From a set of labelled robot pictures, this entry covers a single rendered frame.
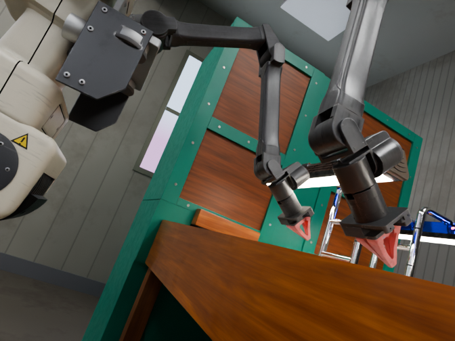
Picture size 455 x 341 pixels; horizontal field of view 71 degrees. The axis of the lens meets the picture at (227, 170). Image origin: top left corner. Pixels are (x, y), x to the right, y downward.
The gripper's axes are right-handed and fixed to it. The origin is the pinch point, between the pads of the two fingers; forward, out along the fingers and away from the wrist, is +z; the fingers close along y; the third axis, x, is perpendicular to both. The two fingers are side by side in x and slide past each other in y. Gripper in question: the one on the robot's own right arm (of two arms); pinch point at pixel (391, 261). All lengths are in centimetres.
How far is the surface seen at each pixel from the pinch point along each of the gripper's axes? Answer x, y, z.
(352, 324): 22.5, -15.8, -9.6
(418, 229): -49, 35, 24
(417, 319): 20.5, -22.2, -11.4
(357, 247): -22.5, 35.0, 15.9
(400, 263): -139, 141, 114
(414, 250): -44, 35, 29
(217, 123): -23, 91, -40
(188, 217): 8, 91, -8
